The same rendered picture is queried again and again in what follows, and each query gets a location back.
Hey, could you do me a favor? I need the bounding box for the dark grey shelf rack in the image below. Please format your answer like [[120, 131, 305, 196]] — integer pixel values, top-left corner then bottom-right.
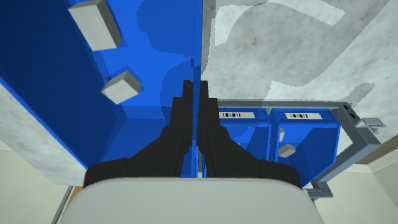
[[218, 101, 388, 201]]

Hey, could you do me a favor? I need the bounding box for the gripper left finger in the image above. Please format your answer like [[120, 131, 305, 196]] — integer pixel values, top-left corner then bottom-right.
[[83, 80, 193, 189]]

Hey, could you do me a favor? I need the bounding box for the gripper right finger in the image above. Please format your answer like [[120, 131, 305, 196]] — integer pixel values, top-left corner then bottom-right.
[[196, 80, 301, 189]]

